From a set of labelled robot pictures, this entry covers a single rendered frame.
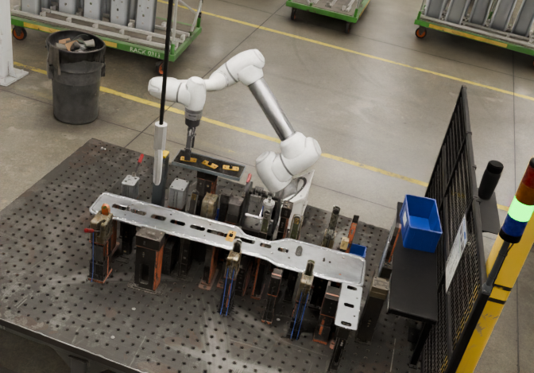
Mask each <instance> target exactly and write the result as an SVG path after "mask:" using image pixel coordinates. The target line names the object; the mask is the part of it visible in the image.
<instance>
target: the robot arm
mask: <svg viewBox="0 0 534 373"><path fill-rule="evenodd" d="M264 65H265V58H264V57H263V56H262V54H261V53H260V52H259V51H258V50H257V49H250V50H246V51H244V52H240V53H239V54H238V55H236V56H234V57H232V58H231V59H230V60H228V61H227V62H226V63H225V64H223V65H222V66H221V67H220V68H218V70H217V71H215V72H213V73H212V74H211V76H210V78H209V80H203V79H201V78H199V77H196V76H193V77H191V78H190V79H189V80H177V79H175V78H173V77H167V85H166V95H165V100H166V101H169V102H176V103H181V104H183V105H185V110H184V117H185V124H186V125H187V126H188V134H187V136H188V137H187V142H186V148H184V149H185V155H184V160H185V161H190V159H191V151H192V149H191V148H194V142H195V136H196V134H195V129H196V127H197V126H199V124H200V119H201V118H202V114H203V105H204V104H205V100H206V91H214V90H217V91H218V90H222V89H224V88H226V87H229V86H231V85H233V84H236V83H237V82H239V81H241V82H242V83H243V84H244V85H246V86H248V88H249V89H250V91H251V92H252V94H253V96H254V98H255V99H256V100H257V103H258V104H259V106H260V107H261V109H262V110H263V112H264V114H265V116H266V118H267V119H268V120H269V122H270V124H271V125H272V127H273V129H274V130H275V132H276V133H277V135H278V137H279V139H280V140H281V143H280V148H281V153H274V152H272V151H268V152H264V153H262V154H261V155H260V156H259V157H258V158H257V159H256V170H257V174H258V176H259V177H260V179H261V181H262V182H263V184H264V185H265V187H266V188H267V189H268V190H269V191H270V192H275V196H278V197H279V195H280V192H281V189H284V196H283V200H284V199H286V198H288V197H290V196H292V195H294V194H296V193H297V192H298V191H297V189H298V184H299V181H300V179H299V178H296V179H295V180H293V179H292V176H294V175H296V174H297V173H300V172H302V171H304V170H305V169H307V168H309V167H311V166H312V165H313V164H314V163H315V162H316V161H317V160H318V158H319V156H320V155H321V149H320V146H319V143H318V142H317V141H316V140H315V139H314V138H310V137H308V138H306V137H305V136H304V135H303V134H301V133H300V132H295V130H294V128H293V127H292V124H291V123H290V122H289V120H288V118H287V117H286V115H285V113H284V112H283V110H282V109H281V106H280V105H279V103H278V102H277V100H276V98H275V96H274V95H273V93H272V92H271V90H270V88H269V86H268V84H267V83H266V82H265V80H264V78H263V71H262V68H263V67H264ZM162 80H163V77H154V78H152V79H151V80H150V81H149V86H148V91H149V94H150V95H152V96H154V97H156V98H158V99H161V90H162Z"/></svg>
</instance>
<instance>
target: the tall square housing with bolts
mask: <svg viewBox="0 0 534 373"><path fill-rule="evenodd" d="M188 187H189V181H185V180H181V179H178V178H176V179H175V180H174V181H173V182H172V184H171V185H170V187H169V196H168V207H169V208H171V209H175V210H177V211H181V212H185V205H186V203H187V201H188ZM171 223H174V224H178V225H181V226H184V223H182V222H180V221H176V220H171ZM170 238H173V239H177V242H176V245H177V247H176V255H177V254H178V253H179V251H180V247H181V242H180V237H176V236H174V235H170Z"/></svg>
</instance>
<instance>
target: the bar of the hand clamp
mask: <svg viewBox="0 0 534 373"><path fill-rule="evenodd" d="M340 209H341V206H338V205H334V207H333V210H332V213H331V219H330V223H329V226H328V229H327V235H326V237H327V236H328V232H329V229H331V230H333V233H332V236H331V238H332V239H333V237H334V233H335V228H336V224H337V221H338V218H339V213H340Z"/></svg>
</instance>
